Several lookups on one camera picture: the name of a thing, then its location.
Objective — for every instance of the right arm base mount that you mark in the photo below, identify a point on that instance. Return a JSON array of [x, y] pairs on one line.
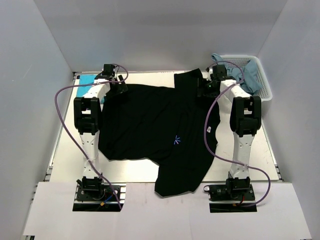
[[238, 201]]

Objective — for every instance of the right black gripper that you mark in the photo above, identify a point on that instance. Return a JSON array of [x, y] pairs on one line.
[[202, 83]]

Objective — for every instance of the crumpled grey-blue t-shirt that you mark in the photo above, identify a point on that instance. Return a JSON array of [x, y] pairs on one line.
[[250, 70]]

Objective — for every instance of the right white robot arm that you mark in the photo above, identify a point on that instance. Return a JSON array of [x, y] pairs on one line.
[[245, 120]]

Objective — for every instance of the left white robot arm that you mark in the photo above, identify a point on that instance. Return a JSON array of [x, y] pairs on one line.
[[88, 121]]

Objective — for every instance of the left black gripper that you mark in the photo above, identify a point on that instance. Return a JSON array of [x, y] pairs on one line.
[[121, 88]]

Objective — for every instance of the folded turquoise t-shirt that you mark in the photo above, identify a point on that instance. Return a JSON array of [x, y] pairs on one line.
[[83, 80]]

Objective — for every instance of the white plastic basket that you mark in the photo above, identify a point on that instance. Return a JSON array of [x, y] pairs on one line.
[[241, 60]]

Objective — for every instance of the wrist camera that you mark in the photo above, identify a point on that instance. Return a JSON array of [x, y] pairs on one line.
[[216, 72], [108, 71]]

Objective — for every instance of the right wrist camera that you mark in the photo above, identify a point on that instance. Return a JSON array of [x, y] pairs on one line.
[[216, 72]]

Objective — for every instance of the black t-shirt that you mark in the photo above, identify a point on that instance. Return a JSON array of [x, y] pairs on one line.
[[172, 127]]

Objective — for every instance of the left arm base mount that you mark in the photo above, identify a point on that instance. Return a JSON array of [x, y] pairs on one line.
[[103, 200]]

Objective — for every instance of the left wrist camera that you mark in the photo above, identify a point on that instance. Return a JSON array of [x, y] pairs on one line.
[[108, 71]]

